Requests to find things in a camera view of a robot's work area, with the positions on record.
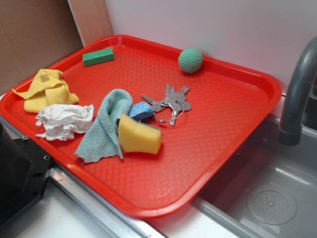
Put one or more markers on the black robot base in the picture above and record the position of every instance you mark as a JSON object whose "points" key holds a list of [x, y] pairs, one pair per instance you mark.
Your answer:
{"points": [[24, 170]]}

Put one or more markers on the green dimpled ball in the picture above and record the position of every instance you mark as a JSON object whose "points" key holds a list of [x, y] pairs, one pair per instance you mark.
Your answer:
{"points": [[190, 60]]}

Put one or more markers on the red plastic tray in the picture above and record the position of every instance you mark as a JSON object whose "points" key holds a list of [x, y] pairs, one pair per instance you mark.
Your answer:
{"points": [[228, 103]]}

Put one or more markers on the blue sponge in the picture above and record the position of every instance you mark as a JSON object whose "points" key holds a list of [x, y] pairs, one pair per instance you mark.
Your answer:
{"points": [[141, 112]]}

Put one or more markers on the silver key bunch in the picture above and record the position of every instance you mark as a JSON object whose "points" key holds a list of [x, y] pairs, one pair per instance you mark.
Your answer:
{"points": [[177, 101]]}

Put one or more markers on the yellow sponge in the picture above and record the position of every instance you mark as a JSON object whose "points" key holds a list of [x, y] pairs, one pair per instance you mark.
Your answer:
{"points": [[136, 137]]}

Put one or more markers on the teal microfiber cloth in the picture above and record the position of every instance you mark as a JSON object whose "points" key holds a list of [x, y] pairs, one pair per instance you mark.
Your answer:
{"points": [[101, 139]]}

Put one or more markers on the green rectangular block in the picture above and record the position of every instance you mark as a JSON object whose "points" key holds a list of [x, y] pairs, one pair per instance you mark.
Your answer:
{"points": [[97, 57]]}

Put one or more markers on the white crumpled paper towel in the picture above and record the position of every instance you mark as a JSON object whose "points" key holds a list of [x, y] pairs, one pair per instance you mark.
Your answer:
{"points": [[62, 122]]}

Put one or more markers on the yellow cloth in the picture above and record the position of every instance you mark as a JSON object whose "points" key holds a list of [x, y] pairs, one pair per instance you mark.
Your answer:
{"points": [[47, 88]]}

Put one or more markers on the grey faucet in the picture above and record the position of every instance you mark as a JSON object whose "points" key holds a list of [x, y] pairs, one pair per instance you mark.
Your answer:
{"points": [[300, 105]]}

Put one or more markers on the grey plastic sink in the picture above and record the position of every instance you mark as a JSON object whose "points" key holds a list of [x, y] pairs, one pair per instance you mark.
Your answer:
{"points": [[265, 190]]}

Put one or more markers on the brown cardboard panel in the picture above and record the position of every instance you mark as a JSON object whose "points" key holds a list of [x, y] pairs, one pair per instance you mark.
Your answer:
{"points": [[35, 34]]}

